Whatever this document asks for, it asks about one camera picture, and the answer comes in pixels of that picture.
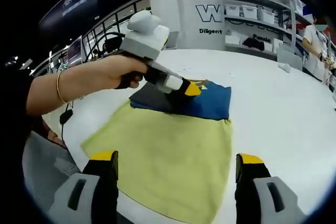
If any person's left hand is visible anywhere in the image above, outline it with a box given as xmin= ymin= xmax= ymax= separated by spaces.
xmin=103 ymin=54 xmax=149 ymax=90

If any gold bracelet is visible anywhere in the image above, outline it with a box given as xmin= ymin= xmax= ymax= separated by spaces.
xmin=56 ymin=70 xmax=69 ymax=104

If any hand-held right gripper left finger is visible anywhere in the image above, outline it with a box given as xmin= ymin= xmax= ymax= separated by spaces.
xmin=52 ymin=150 xmax=119 ymax=224

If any yellow garment with dark sleeves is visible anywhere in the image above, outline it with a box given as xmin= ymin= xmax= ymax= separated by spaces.
xmin=80 ymin=78 xmax=234 ymax=224

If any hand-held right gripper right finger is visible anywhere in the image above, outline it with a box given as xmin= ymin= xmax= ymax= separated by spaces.
xmin=235 ymin=152 xmax=307 ymax=224

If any grey box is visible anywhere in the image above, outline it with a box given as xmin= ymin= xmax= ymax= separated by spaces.
xmin=277 ymin=43 xmax=302 ymax=71

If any white metal shelf rack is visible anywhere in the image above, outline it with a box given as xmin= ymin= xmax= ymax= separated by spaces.
xmin=222 ymin=0 xmax=308 ymax=55

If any large computer monitor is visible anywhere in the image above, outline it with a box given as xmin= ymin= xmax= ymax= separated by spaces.
xmin=67 ymin=36 xmax=83 ymax=65

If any grey mesh chair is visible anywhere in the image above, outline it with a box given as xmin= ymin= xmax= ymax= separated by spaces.
xmin=22 ymin=132 xmax=82 ymax=211

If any white plastic storage box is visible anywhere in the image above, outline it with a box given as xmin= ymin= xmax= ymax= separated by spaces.
xmin=241 ymin=5 xmax=257 ymax=19
xmin=225 ymin=5 xmax=241 ymax=17
xmin=257 ymin=7 xmax=275 ymax=23

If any white crumpled cloth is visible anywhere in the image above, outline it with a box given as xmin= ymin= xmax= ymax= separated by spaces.
xmin=278 ymin=62 xmax=291 ymax=74

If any white chair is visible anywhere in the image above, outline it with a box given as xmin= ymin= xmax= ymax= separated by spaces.
xmin=165 ymin=31 xmax=181 ymax=49

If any white printed pillar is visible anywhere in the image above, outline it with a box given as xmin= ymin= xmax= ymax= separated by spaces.
xmin=148 ymin=0 xmax=226 ymax=51

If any dark hanging display screen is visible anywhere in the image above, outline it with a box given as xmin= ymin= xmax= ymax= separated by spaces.
xmin=39 ymin=0 xmax=99 ymax=29

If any black cloth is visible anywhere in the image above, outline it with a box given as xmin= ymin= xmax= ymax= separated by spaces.
xmin=243 ymin=38 xmax=265 ymax=51

